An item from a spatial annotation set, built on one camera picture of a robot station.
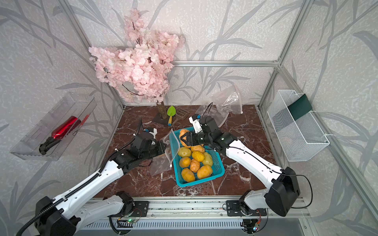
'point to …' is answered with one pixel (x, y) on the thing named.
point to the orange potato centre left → (185, 162)
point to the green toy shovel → (171, 112)
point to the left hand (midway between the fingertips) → (168, 145)
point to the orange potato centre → (195, 165)
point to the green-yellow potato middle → (183, 152)
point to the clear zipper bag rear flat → (219, 115)
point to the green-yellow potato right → (207, 159)
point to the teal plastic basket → (218, 167)
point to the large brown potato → (204, 171)
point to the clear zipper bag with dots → (162, 163)
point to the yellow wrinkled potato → (198, 155)
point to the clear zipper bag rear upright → (228, 100)
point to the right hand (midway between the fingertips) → (184, 136)
